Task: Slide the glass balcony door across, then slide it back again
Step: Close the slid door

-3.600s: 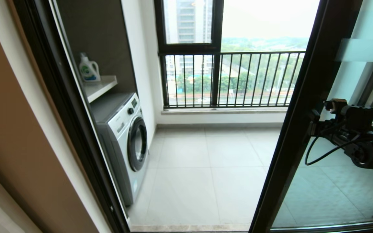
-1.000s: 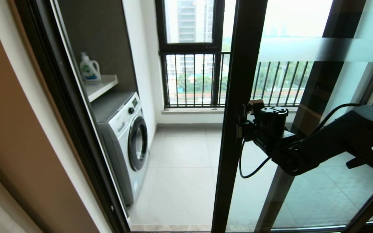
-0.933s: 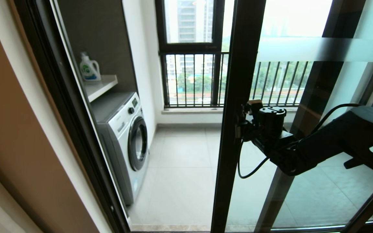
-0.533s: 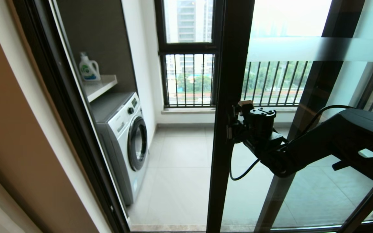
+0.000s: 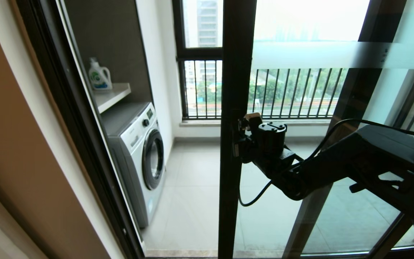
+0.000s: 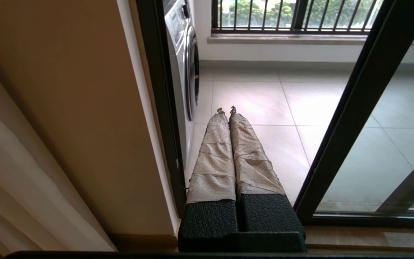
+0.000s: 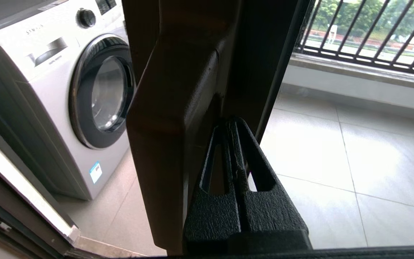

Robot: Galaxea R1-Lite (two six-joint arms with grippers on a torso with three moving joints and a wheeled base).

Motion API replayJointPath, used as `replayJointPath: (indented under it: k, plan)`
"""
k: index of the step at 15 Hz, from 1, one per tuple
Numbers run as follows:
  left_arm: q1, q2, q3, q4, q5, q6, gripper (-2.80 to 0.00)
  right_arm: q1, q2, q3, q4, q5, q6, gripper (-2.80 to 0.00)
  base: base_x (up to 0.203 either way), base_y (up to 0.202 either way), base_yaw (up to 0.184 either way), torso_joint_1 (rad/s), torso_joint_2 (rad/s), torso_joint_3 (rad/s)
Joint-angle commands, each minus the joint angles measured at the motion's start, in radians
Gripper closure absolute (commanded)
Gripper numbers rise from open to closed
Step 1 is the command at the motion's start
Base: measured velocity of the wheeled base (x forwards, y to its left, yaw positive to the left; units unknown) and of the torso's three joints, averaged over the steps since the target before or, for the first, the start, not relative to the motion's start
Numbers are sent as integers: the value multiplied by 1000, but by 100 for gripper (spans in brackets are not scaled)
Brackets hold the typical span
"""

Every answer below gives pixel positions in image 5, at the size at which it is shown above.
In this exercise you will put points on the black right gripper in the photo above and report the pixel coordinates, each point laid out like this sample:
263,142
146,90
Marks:
271,147

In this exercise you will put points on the long stone window sill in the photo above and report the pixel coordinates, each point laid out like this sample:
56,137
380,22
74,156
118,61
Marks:
199,123

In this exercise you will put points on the long black window railing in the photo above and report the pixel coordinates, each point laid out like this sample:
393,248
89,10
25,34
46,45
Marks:
293,116

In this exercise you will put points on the silver front-load washing machine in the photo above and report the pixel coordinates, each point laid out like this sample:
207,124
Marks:
135,144

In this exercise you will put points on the grey high-rise building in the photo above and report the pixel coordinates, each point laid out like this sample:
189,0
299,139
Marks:
208,21

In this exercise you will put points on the white shelf board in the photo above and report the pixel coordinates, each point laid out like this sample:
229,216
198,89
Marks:
113,96

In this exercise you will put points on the white detergent bottle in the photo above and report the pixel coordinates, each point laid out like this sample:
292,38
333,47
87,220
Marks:
99,80

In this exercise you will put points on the dark brown niche panel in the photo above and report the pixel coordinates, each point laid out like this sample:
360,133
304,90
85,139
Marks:
106,28

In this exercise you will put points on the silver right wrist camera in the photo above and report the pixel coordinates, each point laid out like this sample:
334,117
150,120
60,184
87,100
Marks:
253,119

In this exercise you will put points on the black window frame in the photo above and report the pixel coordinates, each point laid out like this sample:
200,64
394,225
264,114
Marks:
199,53

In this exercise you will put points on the dark outer door frame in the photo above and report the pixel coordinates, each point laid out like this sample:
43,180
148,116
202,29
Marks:
56,72

